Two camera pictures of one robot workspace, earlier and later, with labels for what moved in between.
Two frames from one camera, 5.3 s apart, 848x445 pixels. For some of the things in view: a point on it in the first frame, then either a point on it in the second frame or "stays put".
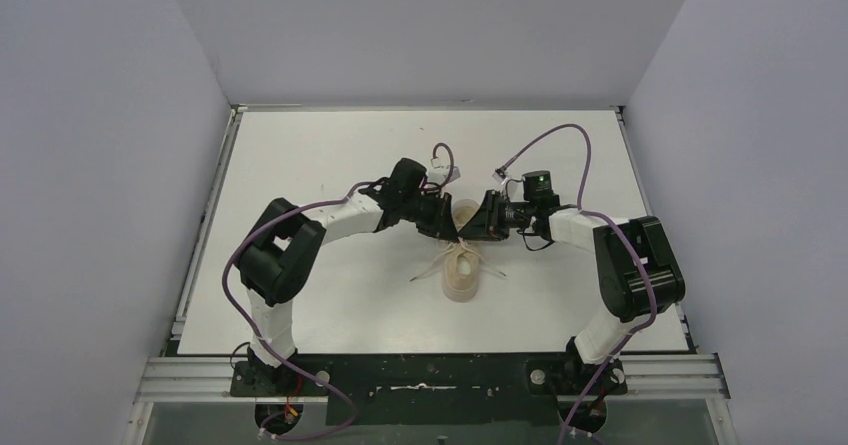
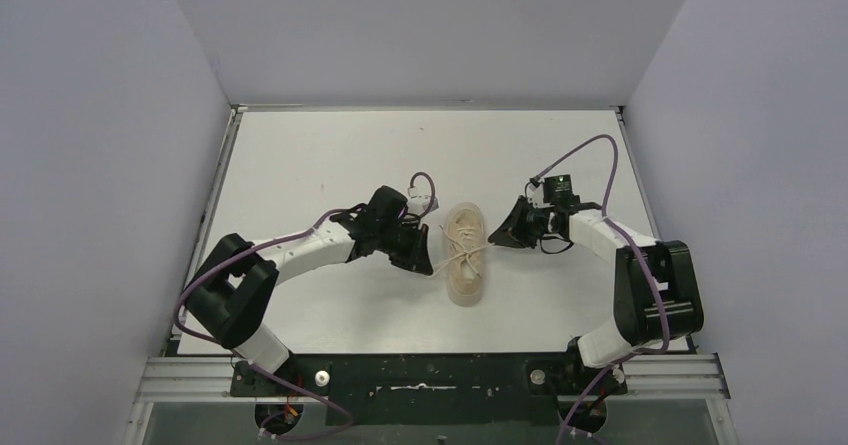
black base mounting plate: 430,389 stays put
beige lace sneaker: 461,268 stays put
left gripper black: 442,223 to 416,257
